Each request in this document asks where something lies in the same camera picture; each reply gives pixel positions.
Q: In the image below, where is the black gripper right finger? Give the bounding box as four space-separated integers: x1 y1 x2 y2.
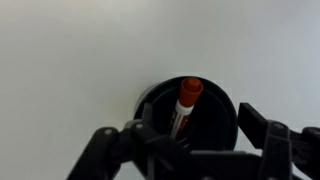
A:
237 103 268 149

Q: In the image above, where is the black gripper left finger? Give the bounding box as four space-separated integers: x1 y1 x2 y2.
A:
142 103 153 126

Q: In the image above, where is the red capped white marker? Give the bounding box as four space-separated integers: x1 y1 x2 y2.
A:
169 77 203 139

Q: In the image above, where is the dark teal mug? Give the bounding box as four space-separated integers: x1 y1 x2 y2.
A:
133 76 238 151

